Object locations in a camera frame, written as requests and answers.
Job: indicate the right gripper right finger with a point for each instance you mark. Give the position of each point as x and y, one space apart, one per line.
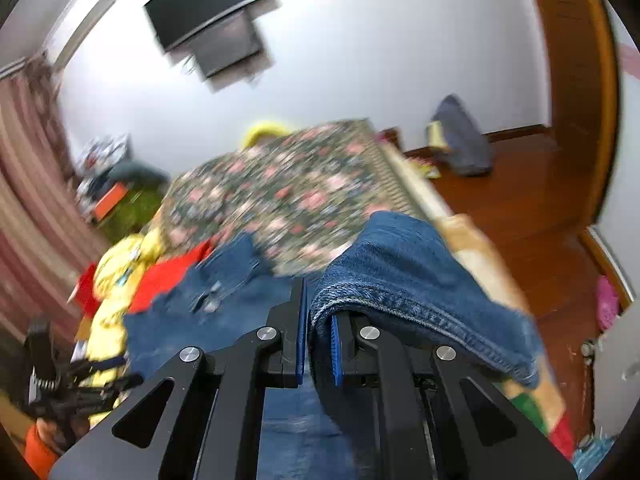
436 416

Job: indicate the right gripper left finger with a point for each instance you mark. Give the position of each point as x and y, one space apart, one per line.
200 415

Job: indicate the blue denim jacket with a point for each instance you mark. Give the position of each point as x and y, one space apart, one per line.
398 272

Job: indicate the blue jeans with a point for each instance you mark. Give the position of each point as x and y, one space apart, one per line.
317 434

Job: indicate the yellow cartoon print blanket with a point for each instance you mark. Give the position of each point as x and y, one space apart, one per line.
107 337

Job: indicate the red garment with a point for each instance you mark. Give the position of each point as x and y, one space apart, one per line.
150 276

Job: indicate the striped curtain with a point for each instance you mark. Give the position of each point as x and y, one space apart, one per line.
46 244

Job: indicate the white cabinet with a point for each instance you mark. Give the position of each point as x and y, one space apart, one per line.
616 374

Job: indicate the green box with orange lid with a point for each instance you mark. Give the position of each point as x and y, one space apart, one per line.
125 210

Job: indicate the floral bedspread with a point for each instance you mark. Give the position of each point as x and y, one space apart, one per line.
303 198

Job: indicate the dark grey bag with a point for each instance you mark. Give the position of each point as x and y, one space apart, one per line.
453 138

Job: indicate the brown wooden door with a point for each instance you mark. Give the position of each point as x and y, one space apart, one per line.
583 90

